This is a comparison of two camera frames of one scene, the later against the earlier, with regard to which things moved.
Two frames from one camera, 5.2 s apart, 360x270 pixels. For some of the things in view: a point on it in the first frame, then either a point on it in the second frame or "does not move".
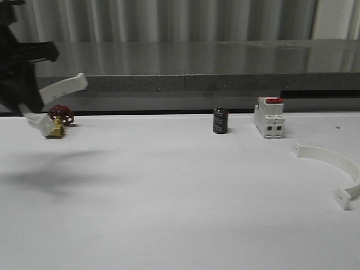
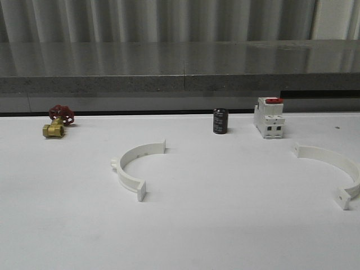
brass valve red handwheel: (61, 116) does not move
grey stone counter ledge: (205, 65) does not move
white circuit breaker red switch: (269, 117) does not move
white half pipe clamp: (42, 121) to (117, 163)
